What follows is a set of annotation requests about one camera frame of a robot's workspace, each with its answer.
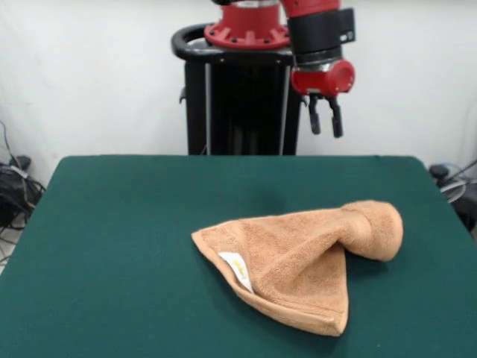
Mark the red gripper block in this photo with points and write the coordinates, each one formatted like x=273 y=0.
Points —
x=324 y=80

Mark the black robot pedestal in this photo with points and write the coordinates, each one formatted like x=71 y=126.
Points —
x=242 y=112

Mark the tan terry towel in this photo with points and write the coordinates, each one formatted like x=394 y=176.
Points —
x=298 y=261

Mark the black floor object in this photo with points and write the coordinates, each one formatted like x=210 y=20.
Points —
x=467 y=212

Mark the red robot base flange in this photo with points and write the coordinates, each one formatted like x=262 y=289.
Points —
x=249 y=22

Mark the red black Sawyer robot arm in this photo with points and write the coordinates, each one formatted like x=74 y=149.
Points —
x=316 y=33

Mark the dark green table cloth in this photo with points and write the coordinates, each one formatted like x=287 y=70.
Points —
x=112 y=261

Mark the small black device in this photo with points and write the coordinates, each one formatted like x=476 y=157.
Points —
x=439 y=171
x=23 y=161

